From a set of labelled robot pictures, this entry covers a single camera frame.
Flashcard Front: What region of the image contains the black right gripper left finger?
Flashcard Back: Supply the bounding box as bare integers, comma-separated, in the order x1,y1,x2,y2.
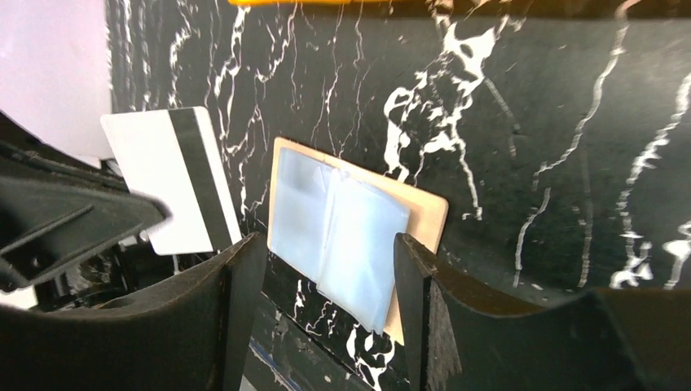
1,233,267,390

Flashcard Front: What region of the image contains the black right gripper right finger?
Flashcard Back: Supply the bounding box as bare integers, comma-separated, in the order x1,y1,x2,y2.
394,233,690,390

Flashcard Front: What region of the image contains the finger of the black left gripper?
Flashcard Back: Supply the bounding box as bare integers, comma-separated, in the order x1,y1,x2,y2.
1,114,168,292

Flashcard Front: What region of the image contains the white card black stripe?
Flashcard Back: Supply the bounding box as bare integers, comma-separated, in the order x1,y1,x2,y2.
100,106,242,255

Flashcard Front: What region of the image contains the yellow three-compartment plastic bin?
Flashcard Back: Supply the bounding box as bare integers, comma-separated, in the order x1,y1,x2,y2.
228,0,389,6

